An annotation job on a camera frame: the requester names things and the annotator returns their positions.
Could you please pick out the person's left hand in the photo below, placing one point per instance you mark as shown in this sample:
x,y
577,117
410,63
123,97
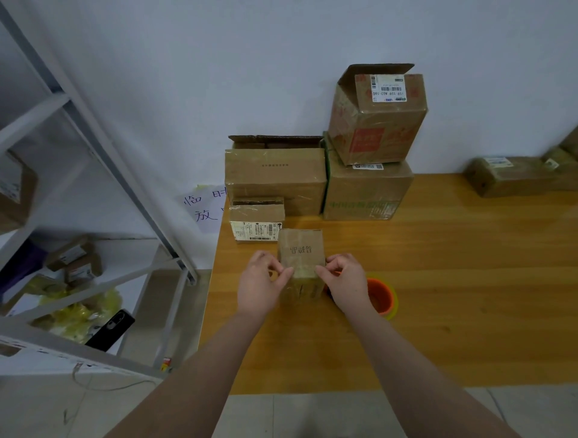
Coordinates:
x,y
257,289

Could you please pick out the person's right hand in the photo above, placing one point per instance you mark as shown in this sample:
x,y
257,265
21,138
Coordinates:
x,y
348,284

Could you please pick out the small open-flap cardboard box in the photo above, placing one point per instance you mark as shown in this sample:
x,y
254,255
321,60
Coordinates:
x,y
303,245

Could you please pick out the stack of cardboard boxes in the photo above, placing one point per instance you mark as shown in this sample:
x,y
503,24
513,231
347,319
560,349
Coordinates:
x,y
275,176

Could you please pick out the box barcode label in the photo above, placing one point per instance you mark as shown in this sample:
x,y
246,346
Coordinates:
x,y
506,178

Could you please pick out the small brown cardboard box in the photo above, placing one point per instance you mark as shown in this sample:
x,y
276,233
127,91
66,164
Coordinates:
x,y
564,167

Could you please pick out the person's left forearm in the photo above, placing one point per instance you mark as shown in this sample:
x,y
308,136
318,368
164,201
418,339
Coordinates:
x,y
185,384

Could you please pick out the person's right forearm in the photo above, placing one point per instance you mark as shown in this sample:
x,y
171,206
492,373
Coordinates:
x,y
424,384

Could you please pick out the wooden table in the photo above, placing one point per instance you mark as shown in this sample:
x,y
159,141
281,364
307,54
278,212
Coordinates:
x,y
488,280

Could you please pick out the black mobile phone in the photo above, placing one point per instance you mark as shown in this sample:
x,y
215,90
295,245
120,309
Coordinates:
x,y
109,330

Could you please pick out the yellow plastic bag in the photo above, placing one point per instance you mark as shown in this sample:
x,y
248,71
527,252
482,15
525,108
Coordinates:
x,y
77,318

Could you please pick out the small open carton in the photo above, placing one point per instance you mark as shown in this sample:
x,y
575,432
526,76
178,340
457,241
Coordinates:
x,y
72,262

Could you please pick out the dark blue bag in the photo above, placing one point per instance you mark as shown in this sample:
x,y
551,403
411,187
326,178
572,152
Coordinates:
x,y
18,269

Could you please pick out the large worn shelf carton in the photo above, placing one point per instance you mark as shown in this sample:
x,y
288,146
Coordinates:
x,y
16,194

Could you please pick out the grey metal shelf rack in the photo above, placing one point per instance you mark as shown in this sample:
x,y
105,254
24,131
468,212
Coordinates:
x,y
36,122

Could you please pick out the white paper wall sign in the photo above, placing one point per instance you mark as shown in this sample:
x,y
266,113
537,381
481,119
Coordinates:
x,y
200,209

